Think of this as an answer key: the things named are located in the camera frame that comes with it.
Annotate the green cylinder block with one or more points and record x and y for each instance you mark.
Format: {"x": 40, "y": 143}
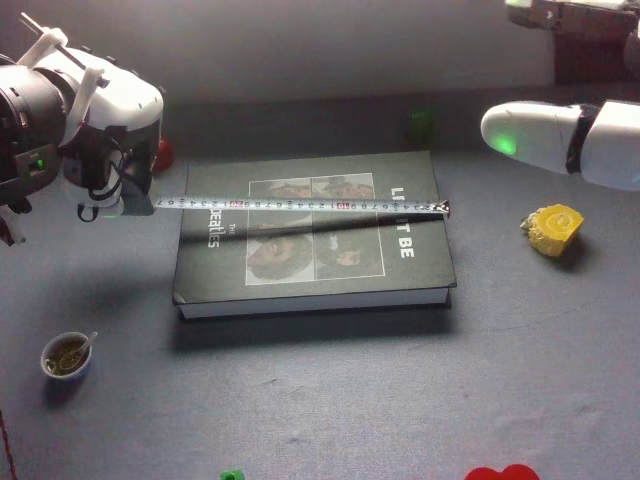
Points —
{"x": 420, "y": 126}

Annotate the pale upright board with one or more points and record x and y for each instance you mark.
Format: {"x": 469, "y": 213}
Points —
{"x": 300, "y": 50}

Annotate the red cylinder block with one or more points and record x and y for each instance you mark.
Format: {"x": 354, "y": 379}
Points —
{"x": 165, "y": 157}

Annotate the black Let It Be book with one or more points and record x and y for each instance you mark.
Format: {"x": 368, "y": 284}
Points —
{"x": 225, "y": 280}

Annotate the green and blue toy brick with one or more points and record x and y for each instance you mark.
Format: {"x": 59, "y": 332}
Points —
{"x": 232, "y": 475}

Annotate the grey tape measure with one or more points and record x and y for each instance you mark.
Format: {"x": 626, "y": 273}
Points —
{"x": 300, "y": 205}

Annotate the small toy soup bowl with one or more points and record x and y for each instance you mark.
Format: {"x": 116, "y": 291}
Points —
{"x": 65, "y": 357}

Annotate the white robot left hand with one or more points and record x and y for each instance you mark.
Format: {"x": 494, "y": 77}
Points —
{"x": 125, "y": 100}

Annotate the red heart-shaped toy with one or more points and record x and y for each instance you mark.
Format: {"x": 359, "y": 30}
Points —
{"x": 500, "y": 472}

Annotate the grey table cloth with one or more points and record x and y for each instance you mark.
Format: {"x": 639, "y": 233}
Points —
{"x": 350, "y": 400}

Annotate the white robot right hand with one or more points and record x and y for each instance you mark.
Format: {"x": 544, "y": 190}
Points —
{"x": 540, "y": 132}

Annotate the yellow spiral toy block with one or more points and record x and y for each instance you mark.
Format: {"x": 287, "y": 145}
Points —
{"x": 552, "y": 230}

